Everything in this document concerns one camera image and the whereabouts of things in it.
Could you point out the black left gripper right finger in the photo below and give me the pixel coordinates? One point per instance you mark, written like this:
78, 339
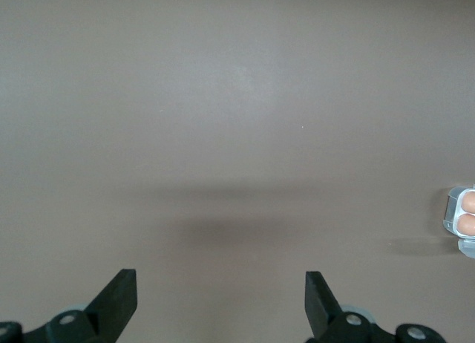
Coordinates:
319, 306

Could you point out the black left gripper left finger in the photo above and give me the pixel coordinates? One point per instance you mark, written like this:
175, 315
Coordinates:
115, 302

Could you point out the clear plastic egg box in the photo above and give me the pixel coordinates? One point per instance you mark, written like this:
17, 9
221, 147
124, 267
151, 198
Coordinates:
449, 210

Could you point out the brown egg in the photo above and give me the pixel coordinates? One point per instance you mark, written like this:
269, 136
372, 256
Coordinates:
470, 203
468, 224

